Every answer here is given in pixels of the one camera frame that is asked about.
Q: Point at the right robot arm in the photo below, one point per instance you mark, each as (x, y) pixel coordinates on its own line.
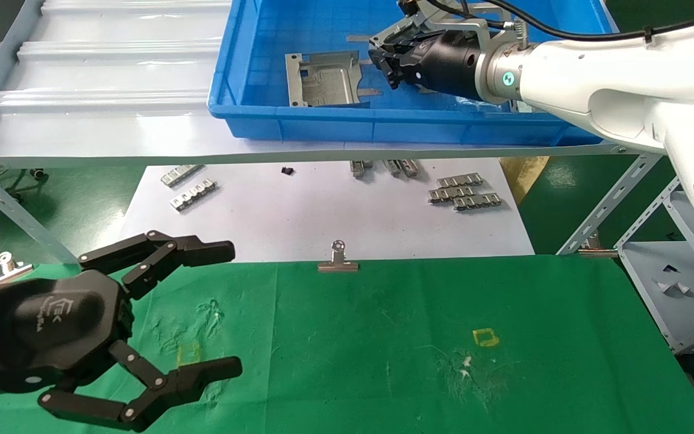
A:
(624, 84)

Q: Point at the small metal bracket strip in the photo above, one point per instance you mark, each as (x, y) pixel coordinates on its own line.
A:
(358, 169)
(393, 167)
(476, 202)
(449, 194)
(409, 168)
(181, 175)
(193, 196)
(459, 180)

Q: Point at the white paper sheet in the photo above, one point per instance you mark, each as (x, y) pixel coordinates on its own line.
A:
(299, 211)

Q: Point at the blue plastic bin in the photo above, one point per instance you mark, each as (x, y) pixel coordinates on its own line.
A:
(323, 129)

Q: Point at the small grey metal piece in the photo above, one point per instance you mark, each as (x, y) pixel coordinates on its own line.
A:
(672, 287)

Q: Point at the silver binder clip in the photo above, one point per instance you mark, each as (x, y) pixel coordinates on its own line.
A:
(338, 266)
(6, 265)
(594, 252)

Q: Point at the clear plastic film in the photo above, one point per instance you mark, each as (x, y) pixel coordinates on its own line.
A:
(479, 102)

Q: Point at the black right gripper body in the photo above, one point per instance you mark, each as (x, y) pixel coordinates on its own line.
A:
(446, 63)

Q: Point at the green table cloth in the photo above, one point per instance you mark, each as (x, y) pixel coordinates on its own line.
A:
(335, 337)

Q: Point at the slotted grey angle strut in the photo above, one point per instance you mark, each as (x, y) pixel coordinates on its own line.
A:
(648, 211)
(9, 208)
(606, 205)

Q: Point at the black caster wheel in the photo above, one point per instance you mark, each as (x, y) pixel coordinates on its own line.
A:
(37, 175)

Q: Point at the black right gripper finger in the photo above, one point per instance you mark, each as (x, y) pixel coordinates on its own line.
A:
(395, 51)
(401, 73)

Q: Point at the flat stamped sheet metal part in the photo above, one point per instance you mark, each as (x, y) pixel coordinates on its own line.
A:
(329, 81)

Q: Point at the curved-edge stamped sheet metal part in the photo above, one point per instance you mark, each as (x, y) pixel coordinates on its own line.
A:
(395, 30)

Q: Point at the yellow tape square outline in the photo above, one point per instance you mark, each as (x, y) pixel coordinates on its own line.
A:
(476, 337)

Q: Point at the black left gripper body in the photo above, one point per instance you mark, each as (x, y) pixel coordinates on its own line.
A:
(52, 319)

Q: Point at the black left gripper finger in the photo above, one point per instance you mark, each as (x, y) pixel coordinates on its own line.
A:
(196, 377)
(166, 250)

